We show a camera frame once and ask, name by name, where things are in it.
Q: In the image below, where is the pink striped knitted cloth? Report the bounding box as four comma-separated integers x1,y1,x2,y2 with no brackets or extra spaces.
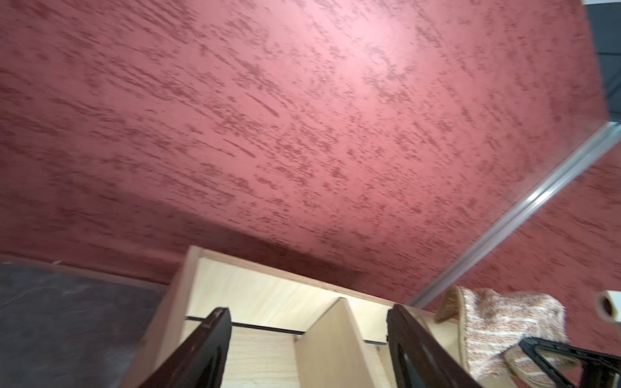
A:
434,286,569,387

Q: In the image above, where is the light wooden bookshelf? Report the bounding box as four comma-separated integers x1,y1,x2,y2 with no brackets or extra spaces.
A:
120,245,515,388

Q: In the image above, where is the right corner aluminium post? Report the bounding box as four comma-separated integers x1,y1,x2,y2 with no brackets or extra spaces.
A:
408,121,620,308

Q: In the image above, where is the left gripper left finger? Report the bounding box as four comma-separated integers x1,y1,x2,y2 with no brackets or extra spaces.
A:
140,307,232,388

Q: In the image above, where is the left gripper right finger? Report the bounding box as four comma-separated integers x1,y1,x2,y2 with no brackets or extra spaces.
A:
387,305,480,388

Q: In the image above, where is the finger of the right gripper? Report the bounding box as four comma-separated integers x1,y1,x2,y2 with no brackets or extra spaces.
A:
519,337,620,388

